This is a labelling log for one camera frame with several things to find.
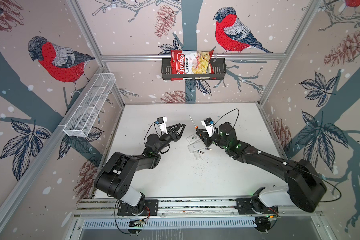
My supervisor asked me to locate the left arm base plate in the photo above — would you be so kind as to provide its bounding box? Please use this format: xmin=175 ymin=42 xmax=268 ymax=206
xmin=116 ymin=199 xmax=159 ymax=217

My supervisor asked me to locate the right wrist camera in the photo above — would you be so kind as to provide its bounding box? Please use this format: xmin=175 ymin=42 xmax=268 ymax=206
xmin=202 ymin=118 xmax=214 ymax=137

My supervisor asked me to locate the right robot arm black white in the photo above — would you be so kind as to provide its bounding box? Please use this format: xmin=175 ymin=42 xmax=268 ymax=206
xmin=195 ymin=122 xmax=327 ymax=213

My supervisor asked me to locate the white wire mesh shelf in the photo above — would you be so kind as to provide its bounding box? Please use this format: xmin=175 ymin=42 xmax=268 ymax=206
xmin=63 ymin=73 xmax=116 ymax=137

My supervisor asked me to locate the red cassava chips bag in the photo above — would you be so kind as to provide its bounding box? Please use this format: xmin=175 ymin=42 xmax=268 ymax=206
xmin=171 ymin=50 xmax=214 ymax=75

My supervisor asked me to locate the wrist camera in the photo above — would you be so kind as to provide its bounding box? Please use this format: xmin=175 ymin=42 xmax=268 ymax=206
xmin=156 ymin=117 xmax=168 ymax=134
xmin=202 ymin=118 xmax=214 ymax=137

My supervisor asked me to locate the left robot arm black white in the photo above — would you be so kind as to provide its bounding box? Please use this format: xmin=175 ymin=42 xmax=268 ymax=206
xmin=94 ymin=124 xmax=186 ymax=216

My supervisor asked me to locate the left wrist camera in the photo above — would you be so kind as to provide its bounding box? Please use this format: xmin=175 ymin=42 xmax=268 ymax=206
xmin=156 ymin=117 xmax=168 ymax=134

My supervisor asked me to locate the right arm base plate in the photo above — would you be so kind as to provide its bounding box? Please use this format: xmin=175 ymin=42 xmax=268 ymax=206
xmin=235 ymin=198 xmax=279 ymax=215

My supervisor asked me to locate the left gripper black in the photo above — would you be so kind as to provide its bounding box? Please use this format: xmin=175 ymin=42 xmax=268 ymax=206
xmin=154 ymin=123 xmax=184 ymax=156

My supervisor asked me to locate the white remote control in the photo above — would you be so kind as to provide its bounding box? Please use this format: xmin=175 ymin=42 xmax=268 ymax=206
xmin=187 ymin=134 xmax=201 ymax=144
xmin=188 ymin=141 xmax=206 ymax=153

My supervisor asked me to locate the black wall basket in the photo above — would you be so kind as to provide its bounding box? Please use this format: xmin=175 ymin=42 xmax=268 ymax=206
xmin=162 ymin=58 xmax=227 ymax=81

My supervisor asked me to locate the orange black screwdriver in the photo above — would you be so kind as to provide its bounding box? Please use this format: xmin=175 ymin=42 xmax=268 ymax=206
xmin=189 ymin=116 xmax=198 ymax=131

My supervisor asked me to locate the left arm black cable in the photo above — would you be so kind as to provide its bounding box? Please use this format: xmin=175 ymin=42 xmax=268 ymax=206
xmin=110 ymin=200 xmax=151 ymax=236

